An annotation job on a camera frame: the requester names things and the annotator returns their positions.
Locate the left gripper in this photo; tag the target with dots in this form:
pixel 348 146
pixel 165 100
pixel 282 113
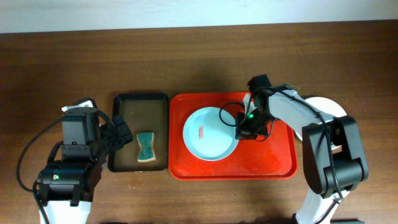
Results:
pixel 112 137

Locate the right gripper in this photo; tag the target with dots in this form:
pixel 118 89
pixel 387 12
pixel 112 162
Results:
pixel 245 132

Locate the green and yellow sponge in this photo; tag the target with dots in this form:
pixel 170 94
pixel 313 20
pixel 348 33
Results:
pixel 146 147

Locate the light blue plate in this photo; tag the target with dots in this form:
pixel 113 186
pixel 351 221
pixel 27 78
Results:
pixel 209 134

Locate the white plate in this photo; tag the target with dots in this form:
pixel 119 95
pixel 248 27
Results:
pixel 325 105

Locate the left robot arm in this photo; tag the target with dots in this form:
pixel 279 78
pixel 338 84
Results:
pixel 64 189

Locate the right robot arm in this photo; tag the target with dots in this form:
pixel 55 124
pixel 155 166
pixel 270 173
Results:
pixel 334 163

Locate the black rectangular water tray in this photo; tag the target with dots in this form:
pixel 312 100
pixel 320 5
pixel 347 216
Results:
pixel 143 113

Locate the red plastic tray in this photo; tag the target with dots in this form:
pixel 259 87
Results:
pixel 272 158

